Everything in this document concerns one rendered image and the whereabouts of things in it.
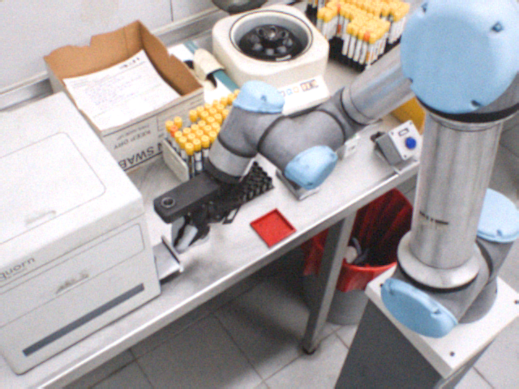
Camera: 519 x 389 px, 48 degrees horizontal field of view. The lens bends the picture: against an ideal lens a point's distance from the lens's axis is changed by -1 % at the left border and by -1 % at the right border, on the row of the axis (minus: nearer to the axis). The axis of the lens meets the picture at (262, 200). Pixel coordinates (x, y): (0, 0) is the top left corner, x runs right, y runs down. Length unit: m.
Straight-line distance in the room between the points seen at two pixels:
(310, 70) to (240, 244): 0.47
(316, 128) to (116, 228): 0.34
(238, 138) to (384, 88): 0.24
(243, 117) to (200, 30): 0.73
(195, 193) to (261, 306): 1.14
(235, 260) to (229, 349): 0.90
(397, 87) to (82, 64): 0.80
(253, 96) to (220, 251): 0.36
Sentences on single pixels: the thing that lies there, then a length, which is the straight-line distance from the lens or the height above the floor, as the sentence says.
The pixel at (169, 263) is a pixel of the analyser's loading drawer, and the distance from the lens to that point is 1.10.
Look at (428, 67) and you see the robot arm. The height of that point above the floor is 1.48.
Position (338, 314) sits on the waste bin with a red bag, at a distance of 2.00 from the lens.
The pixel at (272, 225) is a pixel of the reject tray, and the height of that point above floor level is 0.88.
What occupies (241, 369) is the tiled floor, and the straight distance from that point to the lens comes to 1.99.
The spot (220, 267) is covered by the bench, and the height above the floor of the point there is 0.87.
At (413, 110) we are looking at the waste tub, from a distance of 1.40.
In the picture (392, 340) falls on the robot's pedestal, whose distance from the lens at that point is 1.21.
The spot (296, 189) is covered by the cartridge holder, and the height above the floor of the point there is 0.89.
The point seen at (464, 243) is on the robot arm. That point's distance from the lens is 0.81.
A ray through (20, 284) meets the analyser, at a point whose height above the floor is 1.11.
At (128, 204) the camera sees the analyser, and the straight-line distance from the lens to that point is 0.87.
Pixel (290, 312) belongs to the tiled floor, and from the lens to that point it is 2.08.
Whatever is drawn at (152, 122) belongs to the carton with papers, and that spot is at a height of 0.99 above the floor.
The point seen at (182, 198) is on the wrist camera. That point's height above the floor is 1.07.
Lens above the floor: 1.85
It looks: 52 degrees down
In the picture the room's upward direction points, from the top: 4 degrees clockwise
